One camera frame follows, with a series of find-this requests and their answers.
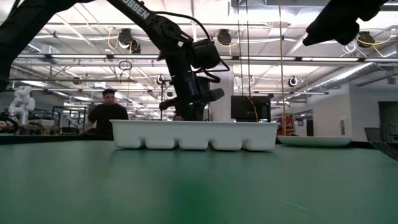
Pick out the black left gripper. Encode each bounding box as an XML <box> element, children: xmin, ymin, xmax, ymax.
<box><xmin>159</xmin><ymin>55</ymin><xmax>225</xmax><ymax>121</ymax></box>

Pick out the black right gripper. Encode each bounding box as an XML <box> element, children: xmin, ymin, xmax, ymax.
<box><xmin>303</xmin><ymin>0</ymin><xmax>389</xmax><ymax>47</ymax></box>

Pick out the white plastic cutlery tray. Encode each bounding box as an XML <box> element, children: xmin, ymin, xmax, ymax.
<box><xmin>110</xmin><ymin>119</ymin><xmax>280</xmax><ymax>152</ymax></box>

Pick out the black monitor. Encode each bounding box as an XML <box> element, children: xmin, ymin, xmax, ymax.
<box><xmin>230</xmin><ymin>95</ymin><xmax>271</xmax><ymax>122</ymax></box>

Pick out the green table mat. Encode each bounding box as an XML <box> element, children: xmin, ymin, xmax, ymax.
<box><xmin>0</xmin><ymin>140</ymin><xmax>398</xmax><ymax>224</ymax></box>

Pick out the dark grey door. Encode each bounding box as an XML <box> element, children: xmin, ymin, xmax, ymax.
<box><xmin>378</xmin><ymin>101</ymin><xmax>398</xmax><ymax>143</ymax></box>

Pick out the red object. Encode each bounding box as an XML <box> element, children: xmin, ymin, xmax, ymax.
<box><xmin>276</xmin><ymin>113</ymin><xmax>295</xmax><ymax>136</ymax></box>

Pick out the white round plate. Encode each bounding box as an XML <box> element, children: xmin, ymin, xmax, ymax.
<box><xmin>276</xmin><ymin>135</ymin><xmax>354</xmax><ymax>147</ymax></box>

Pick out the coiled white cable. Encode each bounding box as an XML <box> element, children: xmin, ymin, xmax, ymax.
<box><xmin>341</xmin><ymin>40</ymin><xmax>358</xmax><ymax>57</ymax></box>

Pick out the silver ventilation duct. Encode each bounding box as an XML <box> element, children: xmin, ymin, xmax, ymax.
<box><xmin>307</xmin><ymin>46</ymin><xmax>398</xmax><ymax>93</ymax></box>
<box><xmin>12</xmin><ymin>29</ymin><xmax>60</xmax><ymax>63</ymax></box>

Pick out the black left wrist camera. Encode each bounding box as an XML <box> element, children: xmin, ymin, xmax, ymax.
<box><xmin>191</xmin><ymin>39</ymin><xmax>221</xmax><ymax>70</ymax></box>

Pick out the yellow extension cord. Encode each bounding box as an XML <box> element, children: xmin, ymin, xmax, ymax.
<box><xmin>278</xmin><ymin>0</ymin><xmax>287</xmax><ymax>136</ymax></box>

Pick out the black hanging cable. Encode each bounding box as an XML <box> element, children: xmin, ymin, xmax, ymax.
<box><xmin>236</xmin><ymin>0</ymin><xmax>244</xmax><ymax>96</ymax></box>
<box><xmin>245</xmin><ymin>0</ymin><xmax>252</xmax><ymax>98</ymax></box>

